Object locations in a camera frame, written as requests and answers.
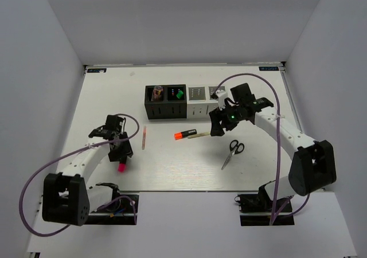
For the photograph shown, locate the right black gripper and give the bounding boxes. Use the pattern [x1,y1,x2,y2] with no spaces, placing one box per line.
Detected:
[209,101,243,137]

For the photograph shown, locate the pink black highlighter marker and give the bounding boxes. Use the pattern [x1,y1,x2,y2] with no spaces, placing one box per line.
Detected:
[118,162,126,173]

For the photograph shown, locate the yellow slim highlighter pen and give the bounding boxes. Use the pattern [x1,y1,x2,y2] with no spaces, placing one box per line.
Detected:
[187,131,210,139]

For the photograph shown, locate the black handled scissors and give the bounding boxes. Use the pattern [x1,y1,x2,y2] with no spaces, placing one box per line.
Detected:
[221,139,245,170]

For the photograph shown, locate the orange slim highlighter pen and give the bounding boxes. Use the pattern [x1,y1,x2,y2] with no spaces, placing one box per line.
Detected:
[142,125,147,150]

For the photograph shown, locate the orange black highlighter marker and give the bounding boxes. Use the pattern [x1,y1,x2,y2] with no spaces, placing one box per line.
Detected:
[174,129,197,140]

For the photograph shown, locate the green black highlighter marker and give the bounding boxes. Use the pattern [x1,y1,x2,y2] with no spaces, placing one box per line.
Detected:
[176,90,184,100]

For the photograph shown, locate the pink transparent glue tube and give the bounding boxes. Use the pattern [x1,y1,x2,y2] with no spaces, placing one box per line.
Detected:
[151,85,164,101]

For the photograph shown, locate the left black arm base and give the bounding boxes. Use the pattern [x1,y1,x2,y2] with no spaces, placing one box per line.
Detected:
[85,194,139,226]

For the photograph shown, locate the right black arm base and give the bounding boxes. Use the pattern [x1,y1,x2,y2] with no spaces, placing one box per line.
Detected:
[234,185,295,227]

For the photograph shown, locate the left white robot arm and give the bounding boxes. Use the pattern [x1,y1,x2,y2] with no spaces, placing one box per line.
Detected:
[42,115,133,226]

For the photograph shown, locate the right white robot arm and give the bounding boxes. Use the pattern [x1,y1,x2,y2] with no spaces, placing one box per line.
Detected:
[209,83,337,212]

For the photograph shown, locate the white double pen holder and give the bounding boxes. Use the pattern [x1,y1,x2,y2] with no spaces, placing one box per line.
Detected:
[186,85,218,121]

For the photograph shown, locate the black double pen holder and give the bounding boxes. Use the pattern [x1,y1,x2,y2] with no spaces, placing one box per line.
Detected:
[145,84,187,120]

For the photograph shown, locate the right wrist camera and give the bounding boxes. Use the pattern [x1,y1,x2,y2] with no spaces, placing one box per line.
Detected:
[212,89,228,111]

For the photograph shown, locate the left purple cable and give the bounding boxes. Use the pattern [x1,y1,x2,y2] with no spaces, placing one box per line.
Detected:
[18,114,141,237]

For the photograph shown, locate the purple cable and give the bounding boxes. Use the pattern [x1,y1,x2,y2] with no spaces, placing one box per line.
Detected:
[18,114,141,237]
[213,73,312,226]

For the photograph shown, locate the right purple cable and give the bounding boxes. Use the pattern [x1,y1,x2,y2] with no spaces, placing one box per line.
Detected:
[213,73,312,226]

